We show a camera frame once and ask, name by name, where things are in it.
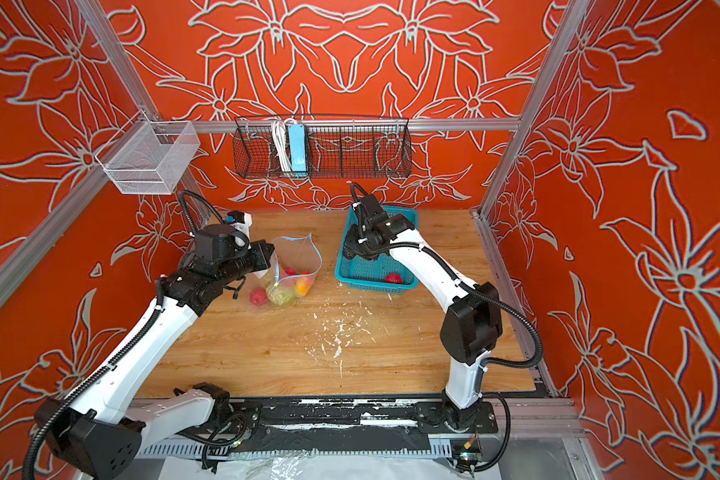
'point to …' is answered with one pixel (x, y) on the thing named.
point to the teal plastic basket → (367, 273)
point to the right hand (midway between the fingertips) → (342, 243)
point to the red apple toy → (258, 296)
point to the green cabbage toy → (281, 296)
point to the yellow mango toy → (268, 279)
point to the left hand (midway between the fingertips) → (273, 243)
